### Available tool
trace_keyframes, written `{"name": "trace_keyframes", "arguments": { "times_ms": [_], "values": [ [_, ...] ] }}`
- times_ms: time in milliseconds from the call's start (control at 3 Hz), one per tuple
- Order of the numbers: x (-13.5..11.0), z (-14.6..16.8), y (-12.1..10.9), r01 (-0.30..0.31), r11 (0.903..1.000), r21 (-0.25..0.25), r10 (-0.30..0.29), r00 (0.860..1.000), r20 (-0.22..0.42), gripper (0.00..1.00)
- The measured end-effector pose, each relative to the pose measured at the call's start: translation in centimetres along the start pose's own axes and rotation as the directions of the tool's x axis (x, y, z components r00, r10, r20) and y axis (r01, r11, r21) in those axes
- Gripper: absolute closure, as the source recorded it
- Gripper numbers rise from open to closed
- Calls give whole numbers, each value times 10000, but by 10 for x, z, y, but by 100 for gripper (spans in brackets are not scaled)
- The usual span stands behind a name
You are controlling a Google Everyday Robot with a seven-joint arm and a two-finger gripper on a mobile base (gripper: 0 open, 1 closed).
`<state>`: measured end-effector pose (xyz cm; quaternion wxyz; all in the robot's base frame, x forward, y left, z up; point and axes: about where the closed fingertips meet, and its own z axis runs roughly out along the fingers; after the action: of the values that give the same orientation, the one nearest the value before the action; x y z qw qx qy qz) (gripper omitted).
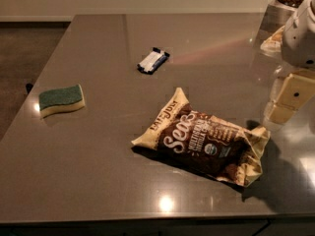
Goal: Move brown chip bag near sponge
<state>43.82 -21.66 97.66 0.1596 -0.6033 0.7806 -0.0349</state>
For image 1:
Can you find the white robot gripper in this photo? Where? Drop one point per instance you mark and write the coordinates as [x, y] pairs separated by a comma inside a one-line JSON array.
[[300, 39]]

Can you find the brown chip bag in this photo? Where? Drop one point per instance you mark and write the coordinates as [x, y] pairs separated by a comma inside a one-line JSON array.
[[206, 143]]

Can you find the green and yellow sponge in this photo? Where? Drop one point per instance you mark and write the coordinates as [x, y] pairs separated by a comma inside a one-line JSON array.
[[61, 100]]

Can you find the pale snack packet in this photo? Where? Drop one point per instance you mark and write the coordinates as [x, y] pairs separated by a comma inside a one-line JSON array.
[[274, 42]]

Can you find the jar of brown nuts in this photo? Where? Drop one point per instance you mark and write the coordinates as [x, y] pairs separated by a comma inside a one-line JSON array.
[[277, 13]]

